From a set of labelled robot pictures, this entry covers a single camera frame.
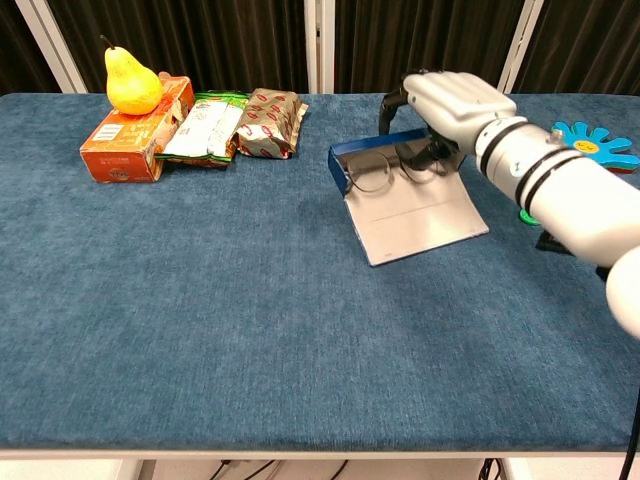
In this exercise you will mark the grey metal screen post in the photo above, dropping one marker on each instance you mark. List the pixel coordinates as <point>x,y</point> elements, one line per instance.
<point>50,45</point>
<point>520,45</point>
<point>319,45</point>

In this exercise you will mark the black pleated screen panel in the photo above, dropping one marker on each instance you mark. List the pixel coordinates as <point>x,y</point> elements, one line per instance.
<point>20,60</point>
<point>375,40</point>
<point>590,45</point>
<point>200,40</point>

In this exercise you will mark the orange carton box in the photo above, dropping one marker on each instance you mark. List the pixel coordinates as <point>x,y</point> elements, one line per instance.
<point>125,150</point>

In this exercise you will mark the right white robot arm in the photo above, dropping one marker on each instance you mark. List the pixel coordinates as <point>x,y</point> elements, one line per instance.
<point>565,195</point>

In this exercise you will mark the blue green hand clapper toy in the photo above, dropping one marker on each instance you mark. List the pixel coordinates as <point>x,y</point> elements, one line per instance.
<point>612,147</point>

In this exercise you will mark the yellow pear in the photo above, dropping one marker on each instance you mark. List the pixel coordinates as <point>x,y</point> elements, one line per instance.
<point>131,82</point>

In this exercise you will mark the thin wire eyeglasses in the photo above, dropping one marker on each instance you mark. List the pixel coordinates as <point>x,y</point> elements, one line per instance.
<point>369,189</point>

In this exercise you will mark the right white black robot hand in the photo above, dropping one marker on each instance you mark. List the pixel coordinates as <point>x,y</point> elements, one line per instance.
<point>455,102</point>

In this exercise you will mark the blue table mat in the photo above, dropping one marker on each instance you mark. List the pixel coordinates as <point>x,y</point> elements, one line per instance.
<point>250,325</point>

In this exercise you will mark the blue glasses case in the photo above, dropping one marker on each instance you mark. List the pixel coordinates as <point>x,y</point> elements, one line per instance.
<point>415,225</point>

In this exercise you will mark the brown silver snack packet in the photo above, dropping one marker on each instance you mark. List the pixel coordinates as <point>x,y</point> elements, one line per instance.
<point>270,125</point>

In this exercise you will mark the green white snack packet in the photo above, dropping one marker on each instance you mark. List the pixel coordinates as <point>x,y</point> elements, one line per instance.
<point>210,130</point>

